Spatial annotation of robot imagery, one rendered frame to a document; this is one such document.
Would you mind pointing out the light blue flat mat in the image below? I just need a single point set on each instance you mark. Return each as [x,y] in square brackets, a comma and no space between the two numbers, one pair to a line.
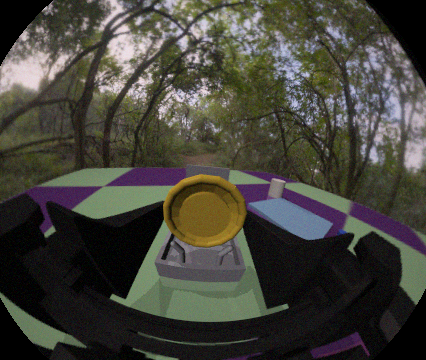
[292,218]

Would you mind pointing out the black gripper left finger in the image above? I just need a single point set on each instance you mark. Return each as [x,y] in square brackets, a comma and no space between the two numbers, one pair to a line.
[116,245]

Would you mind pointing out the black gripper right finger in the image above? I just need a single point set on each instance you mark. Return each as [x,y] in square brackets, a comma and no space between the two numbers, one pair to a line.
[283,260]

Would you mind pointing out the yellow round plate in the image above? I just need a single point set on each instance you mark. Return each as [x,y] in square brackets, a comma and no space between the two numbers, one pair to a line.
[205,211]

